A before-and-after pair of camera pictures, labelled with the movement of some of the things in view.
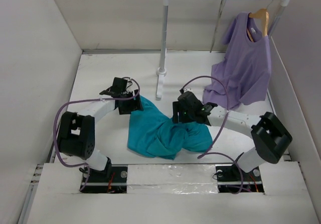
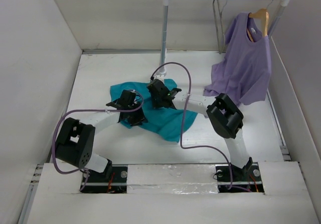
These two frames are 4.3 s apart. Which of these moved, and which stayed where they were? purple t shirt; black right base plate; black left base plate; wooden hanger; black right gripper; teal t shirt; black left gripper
Moved: teal t shirt; black right gripper; black left gripper
Stayed: black left base plate; wooden hanger; black right base plate; purple t shirt
